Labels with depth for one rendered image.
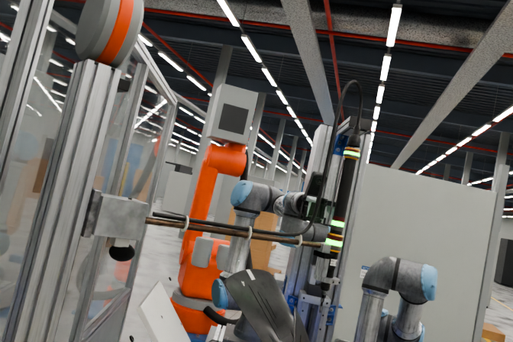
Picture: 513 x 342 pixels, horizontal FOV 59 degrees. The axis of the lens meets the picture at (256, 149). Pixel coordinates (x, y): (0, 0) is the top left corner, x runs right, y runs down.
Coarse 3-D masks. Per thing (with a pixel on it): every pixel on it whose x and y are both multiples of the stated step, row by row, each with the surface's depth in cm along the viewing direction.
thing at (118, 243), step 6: (114, 240) 84; (120, 240) 84; (126, 240) 85; (114, 246) 84; (120, 246) 85; (126, 246) 85; (114, 252) 84; (120, 252) 84; (126, 252) 85; (132, 252) 86; (114, 258) 85; (120, 258) 84; (126, 258) 85
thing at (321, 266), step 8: (320, 248) 119; (328, 248) 119; (320, 256) 119; (328, 256) 119; (320, 264) 120; (328, 264) 120; (320, 272) 119; (320, 280) 119; (328, 280) 118; (336, 280) 119
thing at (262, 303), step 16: (240, 272) 121; (256, 272) 126; (240, 288) 117; (256, 288) 121; (272, 288) 125; (240, 304) 114; (256, 304) 117; (272, 304) 120; (256, 320) 114; (272, 320) 116; (288, 320) 119; (272, 336) 113; (288, 336) 116
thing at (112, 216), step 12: (96, 192) 80; (96, 204) 80; (108, 204) 80; (120, 204) 82; (132, 204) 83; (144, 204) 85; (96, 216) 80; (108, 216) 81; (120, 216) 82; (132, 216) 83; (144, 216) 85; (84, 228) 80; (96, 228) 79; (108, 228) 81; (120, 228) 82; (132, 228) 83
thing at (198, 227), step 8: (160, 224) 90; (168, 224) 91; (176, 224) 92; (184, 224) 93; (192, 224) 95; (208, 232) 97; (216, 232) 98; (224, 232) 100; (232, 232) 101; (240, 232) 102; (272, 240) 108; (280, 240) 110; (288, 240) 111; (296, 240) 113; (304, 240) 115
